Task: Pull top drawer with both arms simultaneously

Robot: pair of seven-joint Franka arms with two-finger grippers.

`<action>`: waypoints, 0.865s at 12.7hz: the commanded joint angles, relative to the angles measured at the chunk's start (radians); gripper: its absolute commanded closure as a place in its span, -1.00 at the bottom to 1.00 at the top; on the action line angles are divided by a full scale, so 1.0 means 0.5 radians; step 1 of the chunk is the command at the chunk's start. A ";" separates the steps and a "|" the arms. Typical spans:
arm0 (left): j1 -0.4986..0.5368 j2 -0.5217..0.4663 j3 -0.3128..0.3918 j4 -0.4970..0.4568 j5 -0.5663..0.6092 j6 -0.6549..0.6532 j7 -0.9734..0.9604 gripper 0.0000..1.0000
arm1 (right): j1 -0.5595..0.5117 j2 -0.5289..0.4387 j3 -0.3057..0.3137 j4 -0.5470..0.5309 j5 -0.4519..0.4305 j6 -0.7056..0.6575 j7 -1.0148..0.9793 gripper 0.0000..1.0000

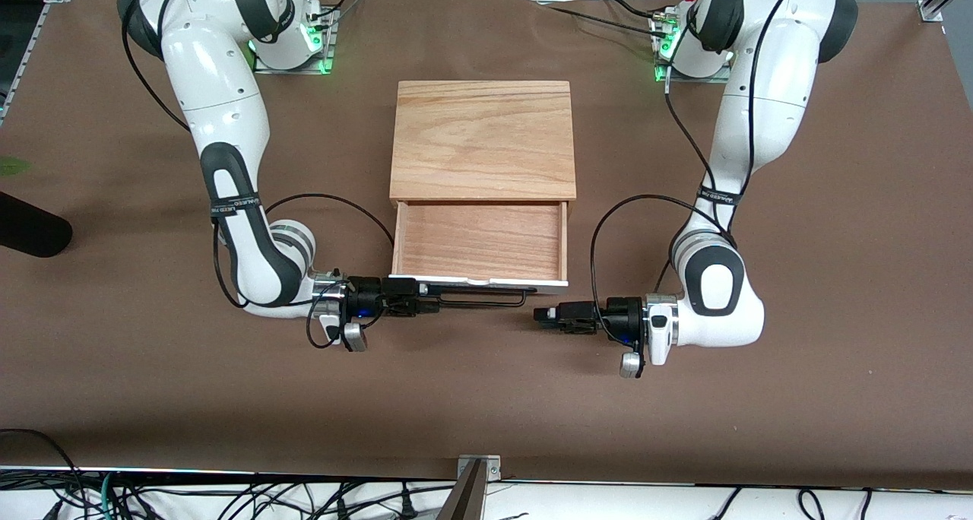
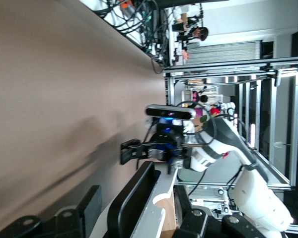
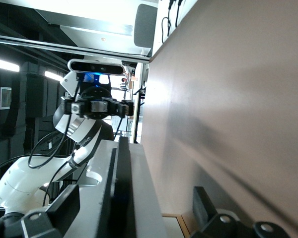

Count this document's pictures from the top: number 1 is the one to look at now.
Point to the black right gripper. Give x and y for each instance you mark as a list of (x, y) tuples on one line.
[(366, 292)]

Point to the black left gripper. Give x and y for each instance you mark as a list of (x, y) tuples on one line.
[(625, 314)]

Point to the black divider bar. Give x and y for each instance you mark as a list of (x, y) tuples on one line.
[(486, 305)]

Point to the white-front wooden drawer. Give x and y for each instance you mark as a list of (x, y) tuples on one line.
[(479, 239)]

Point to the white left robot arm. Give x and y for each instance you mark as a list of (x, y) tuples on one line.
[(768, 87)]

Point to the wooden drawer cabinet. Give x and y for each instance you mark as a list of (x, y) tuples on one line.
[(483, 140)]

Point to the brown table cover sheet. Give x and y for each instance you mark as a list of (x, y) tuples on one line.
[(228, 398)]

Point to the black rounded object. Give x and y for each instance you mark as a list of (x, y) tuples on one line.
[(30, 231)]

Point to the green blurred leaf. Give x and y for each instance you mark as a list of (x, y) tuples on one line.
[(14, 167)]

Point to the grey metal bracket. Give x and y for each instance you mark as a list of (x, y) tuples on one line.
[(479, 497)]

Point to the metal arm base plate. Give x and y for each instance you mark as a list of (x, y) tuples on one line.
[(684, 79), (296, 70)]

